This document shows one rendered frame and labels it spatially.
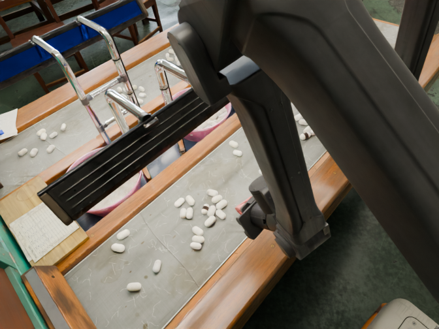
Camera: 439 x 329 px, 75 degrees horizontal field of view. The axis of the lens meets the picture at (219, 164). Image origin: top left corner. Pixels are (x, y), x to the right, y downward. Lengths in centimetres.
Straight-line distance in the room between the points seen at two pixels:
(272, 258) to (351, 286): 89
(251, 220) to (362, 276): 109
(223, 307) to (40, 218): 60
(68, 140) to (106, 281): 61
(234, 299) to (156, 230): 30
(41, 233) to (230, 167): 60
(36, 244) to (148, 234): 31
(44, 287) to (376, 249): 148
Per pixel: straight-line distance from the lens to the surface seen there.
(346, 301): 160
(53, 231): 97
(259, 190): 53
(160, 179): 94
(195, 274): 80
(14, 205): 110
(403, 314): 136
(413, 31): 70
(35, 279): 82
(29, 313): 78
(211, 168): 96
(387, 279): 170
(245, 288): 76
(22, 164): 127
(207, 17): 21
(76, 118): 134
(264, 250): 79
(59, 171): 112
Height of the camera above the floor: 150
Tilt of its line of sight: 51 degrees down
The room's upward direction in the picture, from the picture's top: 8 degrees counter-clockwise
